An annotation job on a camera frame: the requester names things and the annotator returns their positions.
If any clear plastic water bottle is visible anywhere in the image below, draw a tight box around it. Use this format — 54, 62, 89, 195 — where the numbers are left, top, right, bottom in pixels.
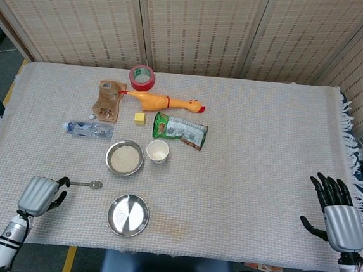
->
61, 119, 116, 142

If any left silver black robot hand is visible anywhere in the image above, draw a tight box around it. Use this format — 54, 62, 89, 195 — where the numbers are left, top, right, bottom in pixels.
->
16, 172, 71, 219

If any stainless steel plate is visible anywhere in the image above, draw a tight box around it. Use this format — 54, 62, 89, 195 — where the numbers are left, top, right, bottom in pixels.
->
106, 192, 152, 239

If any green snack packet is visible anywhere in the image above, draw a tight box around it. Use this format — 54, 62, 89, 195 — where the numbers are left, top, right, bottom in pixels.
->
151, 111, 210, 152

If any red tape roll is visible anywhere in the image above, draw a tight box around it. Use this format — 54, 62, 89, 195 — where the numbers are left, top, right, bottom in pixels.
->
127, 63, 158, 94

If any metal spoon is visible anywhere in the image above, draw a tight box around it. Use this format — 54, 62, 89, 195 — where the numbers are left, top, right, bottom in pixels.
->
68, 178, 104, 190

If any orange printed paper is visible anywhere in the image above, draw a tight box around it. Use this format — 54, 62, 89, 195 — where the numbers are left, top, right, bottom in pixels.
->
241, 261, 284, 272

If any stainless steel bowl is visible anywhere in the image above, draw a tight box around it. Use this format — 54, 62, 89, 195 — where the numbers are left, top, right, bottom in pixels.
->
104, 138, 146, 178

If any brown spout pouch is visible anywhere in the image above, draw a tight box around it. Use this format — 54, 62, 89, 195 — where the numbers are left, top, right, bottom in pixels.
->
88, 79, 129, 125

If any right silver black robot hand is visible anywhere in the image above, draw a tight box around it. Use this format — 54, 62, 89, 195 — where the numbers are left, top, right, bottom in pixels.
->
297, 171, 363, 255

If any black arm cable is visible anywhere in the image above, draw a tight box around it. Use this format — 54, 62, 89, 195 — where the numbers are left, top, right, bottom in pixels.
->
15, 209, 33, 241

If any white waffle tablecloth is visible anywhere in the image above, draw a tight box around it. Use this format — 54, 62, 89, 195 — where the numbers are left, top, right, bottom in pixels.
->
0, 56, 363, 272

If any white paper cup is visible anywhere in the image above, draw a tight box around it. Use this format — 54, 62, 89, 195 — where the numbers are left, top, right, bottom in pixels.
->
145, 139, 170, 165

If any yellow rubber chicken toy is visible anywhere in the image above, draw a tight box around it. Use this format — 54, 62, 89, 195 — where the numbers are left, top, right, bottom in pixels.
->
117, 89, 208, 117

